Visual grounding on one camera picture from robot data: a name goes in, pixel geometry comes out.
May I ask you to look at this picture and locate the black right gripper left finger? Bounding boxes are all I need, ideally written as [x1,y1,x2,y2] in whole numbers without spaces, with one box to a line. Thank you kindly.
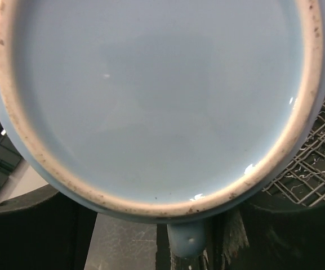
[0,185,97,269]

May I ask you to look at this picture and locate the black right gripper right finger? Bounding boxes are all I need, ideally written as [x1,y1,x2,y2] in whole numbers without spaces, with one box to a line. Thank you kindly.
[204,192,325,270]

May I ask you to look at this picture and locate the light blue mug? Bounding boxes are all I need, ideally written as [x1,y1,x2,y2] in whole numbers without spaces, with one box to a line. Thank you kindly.
[0,1,325,258]

